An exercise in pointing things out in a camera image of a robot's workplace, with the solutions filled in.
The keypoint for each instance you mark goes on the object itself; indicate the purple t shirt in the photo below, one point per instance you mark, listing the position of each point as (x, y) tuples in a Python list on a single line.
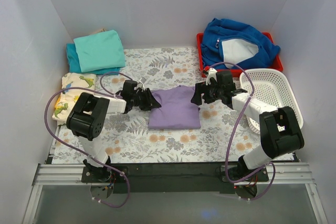
[(177, 112)]

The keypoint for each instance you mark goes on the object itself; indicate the dark teal folded shirt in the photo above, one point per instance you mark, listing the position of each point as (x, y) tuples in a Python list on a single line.
[(74, 65)]

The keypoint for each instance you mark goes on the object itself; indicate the floral table cloth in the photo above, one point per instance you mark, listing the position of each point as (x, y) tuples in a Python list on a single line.
[(126, 138)]

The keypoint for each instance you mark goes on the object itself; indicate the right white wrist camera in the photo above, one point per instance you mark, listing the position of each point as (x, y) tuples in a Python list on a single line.
[(210, 75)]

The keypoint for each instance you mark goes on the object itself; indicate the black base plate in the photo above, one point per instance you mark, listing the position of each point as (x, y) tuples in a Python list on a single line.
[(176, 177)]

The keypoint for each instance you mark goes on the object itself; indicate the blue fleece jacket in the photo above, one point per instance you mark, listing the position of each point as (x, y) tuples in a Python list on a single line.
[(228, 43)]

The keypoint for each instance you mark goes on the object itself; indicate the dinosaur print folded shirt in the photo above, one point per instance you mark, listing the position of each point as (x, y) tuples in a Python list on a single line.
[(68, 98)]

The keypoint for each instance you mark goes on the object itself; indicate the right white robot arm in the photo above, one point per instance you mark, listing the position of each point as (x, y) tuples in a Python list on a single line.
[(279, 132)]

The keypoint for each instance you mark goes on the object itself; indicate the white plastic basket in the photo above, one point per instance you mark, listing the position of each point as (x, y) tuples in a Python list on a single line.
[(272, 87)]

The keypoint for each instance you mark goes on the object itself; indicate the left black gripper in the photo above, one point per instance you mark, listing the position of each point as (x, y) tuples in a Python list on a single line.
[(144, 99)]

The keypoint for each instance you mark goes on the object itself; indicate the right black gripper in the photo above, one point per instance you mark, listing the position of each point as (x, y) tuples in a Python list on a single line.
[(205, 94)]

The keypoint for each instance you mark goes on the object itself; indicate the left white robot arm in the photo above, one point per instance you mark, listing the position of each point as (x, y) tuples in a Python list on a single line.
[(87, 117)]

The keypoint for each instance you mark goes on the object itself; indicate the red plastic tray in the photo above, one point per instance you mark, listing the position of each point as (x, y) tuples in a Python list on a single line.
[(277, 64)]

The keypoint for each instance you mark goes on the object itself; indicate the light teal folded shirt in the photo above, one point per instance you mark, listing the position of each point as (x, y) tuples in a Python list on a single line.
[(100, 51)]

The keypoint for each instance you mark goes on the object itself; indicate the aluminium frame rail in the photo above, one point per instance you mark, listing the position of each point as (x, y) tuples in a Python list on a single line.
[(78, 175)]

